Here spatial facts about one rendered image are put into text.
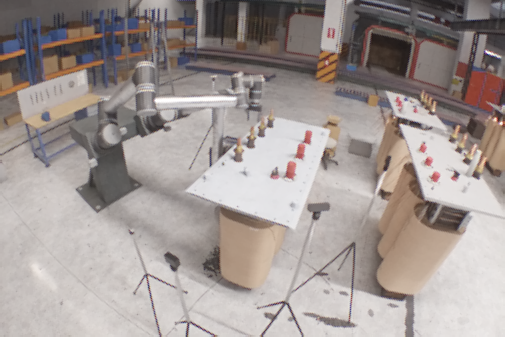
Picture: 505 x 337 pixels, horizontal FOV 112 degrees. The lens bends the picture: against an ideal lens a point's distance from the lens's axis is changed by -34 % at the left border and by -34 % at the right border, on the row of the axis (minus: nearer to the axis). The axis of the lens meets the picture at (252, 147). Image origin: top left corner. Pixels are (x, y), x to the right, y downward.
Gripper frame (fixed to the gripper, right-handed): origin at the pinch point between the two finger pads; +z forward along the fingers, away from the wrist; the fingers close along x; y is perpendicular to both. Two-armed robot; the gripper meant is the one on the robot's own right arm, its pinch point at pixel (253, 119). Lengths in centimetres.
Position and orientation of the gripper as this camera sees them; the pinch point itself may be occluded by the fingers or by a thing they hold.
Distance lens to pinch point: 223.8
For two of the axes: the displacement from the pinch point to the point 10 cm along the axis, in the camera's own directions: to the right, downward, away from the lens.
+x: 9.4, 2.1, -2.5
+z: -0.8, 8.8, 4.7
